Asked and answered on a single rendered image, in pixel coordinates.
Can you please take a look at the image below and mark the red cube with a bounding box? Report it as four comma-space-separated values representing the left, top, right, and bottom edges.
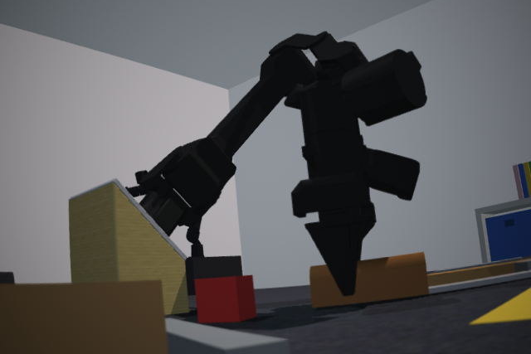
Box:
194, 275, 257, 323

